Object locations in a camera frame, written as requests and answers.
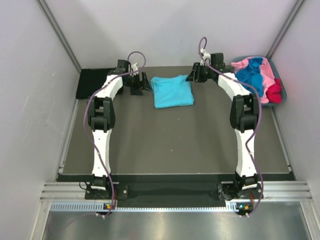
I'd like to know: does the folded black t shirt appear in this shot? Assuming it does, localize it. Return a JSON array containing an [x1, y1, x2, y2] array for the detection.
[[75, 68, 114, 100]]

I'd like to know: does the left corner aluminium post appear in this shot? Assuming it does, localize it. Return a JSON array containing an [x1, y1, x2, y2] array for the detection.
[[36, 0, 82, 73]]

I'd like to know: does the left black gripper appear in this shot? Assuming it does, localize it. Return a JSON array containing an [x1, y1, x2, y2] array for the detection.
[[124, 71, 153, 96]]

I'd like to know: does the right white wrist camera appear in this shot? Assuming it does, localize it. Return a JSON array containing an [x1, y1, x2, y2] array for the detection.
[[200, 48, 211, 66]]

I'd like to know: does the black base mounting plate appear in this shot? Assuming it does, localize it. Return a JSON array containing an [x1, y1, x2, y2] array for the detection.
[[85, 182, 262, 207]]

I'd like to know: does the magenta t shirt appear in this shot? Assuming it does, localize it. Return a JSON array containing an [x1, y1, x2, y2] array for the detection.
[[266, 78, 282, 104]]

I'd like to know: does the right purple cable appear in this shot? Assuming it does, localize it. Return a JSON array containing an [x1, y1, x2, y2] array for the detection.
[[198, 36, 264, 217]]

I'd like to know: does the purple cable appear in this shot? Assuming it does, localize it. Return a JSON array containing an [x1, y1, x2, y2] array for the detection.
[[82, 50, 148, 217], [198, 36, 264, 217]]

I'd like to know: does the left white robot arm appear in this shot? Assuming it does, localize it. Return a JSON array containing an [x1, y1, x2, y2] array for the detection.
[[84, 60, 151, 201]]

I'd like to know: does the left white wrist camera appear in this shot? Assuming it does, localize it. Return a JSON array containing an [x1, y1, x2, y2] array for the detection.
[[130, 62, 139, 76]]

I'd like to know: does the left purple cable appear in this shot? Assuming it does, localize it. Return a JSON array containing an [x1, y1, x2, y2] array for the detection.
[[82, 50, 148, 217]]

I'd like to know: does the dark blue t shirt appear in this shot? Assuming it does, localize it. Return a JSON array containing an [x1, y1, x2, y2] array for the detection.
[[235, 57, 264, 97]]

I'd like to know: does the corner aluminium post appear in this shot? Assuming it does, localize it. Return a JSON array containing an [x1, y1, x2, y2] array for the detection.
[[36, 0, 82, 73], [266, 0, 307, 59]]

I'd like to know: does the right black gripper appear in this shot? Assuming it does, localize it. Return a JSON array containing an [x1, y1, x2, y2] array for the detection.
[[185, 63, 214, 84]]

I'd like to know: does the right corner aluminium post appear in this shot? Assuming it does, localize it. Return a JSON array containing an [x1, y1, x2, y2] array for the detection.
[[266, 0, 307, 59]]

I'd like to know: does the pink t shirt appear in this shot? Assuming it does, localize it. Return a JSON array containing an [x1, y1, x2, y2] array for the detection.
[[231, 56, 275, 104]]

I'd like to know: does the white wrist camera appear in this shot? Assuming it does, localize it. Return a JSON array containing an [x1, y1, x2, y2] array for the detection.
[[200, 48, 211, 66], [130, 62, 139, 76]]

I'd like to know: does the slotted cable duct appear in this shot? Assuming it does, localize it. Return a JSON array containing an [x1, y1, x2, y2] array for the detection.
[[50, 202, 250, 213]]

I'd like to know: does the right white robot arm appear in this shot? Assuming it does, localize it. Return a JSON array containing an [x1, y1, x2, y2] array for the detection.
[[186, 48, 262, 201]]

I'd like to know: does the light blue t shirt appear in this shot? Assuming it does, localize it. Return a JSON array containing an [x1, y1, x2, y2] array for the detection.
[[150, 75, 194, 109]]

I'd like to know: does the blue laundry basket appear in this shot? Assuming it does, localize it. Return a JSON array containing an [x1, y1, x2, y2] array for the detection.
[[232, 56, 287, 107]]

